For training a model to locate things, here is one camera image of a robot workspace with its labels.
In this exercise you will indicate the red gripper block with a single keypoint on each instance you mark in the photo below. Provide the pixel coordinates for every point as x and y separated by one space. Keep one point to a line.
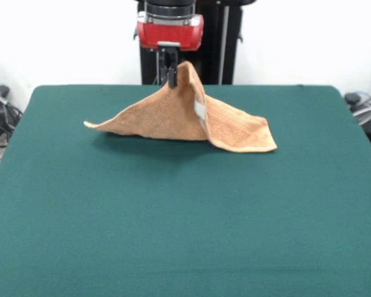
170 32

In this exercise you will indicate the tan terry towel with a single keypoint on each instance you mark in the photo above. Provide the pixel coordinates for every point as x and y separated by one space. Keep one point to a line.
160 120

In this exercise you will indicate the dark green table cloth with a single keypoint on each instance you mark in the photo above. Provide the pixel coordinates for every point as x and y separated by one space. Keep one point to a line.
185 232

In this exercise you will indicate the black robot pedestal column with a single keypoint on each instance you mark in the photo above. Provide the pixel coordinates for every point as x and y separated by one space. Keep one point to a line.
216 52

